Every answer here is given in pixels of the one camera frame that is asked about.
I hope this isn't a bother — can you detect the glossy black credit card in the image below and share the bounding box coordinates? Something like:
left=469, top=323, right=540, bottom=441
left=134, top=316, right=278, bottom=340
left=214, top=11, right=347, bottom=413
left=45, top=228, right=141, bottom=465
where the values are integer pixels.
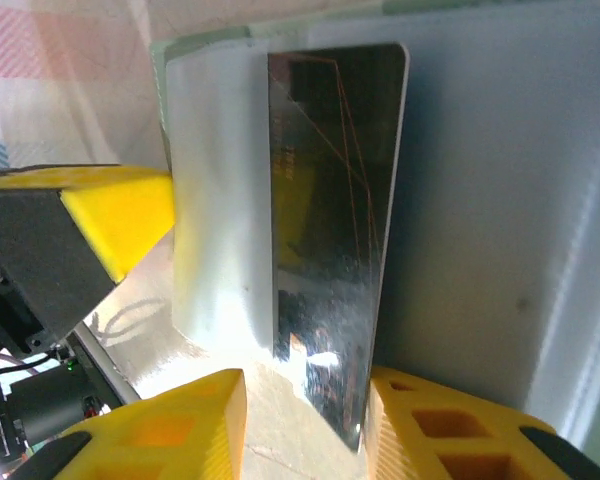
left=266, top=42, right=412, bottom=455

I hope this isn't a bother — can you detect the mint green card holder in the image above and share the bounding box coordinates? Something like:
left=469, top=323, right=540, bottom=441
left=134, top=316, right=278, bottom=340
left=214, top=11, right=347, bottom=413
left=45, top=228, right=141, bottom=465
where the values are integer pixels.
left=148, top=0, right=600, bottom=454

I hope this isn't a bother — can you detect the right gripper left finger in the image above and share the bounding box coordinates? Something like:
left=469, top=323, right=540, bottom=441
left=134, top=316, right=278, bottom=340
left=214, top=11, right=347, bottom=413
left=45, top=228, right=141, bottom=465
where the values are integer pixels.
left=19, top=368, right=247, bottom=480

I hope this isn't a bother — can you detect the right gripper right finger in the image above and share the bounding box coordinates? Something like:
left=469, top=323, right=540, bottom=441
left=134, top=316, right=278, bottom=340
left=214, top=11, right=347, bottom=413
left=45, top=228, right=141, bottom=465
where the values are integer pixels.
left=367, top=364, right=600, bottom=480

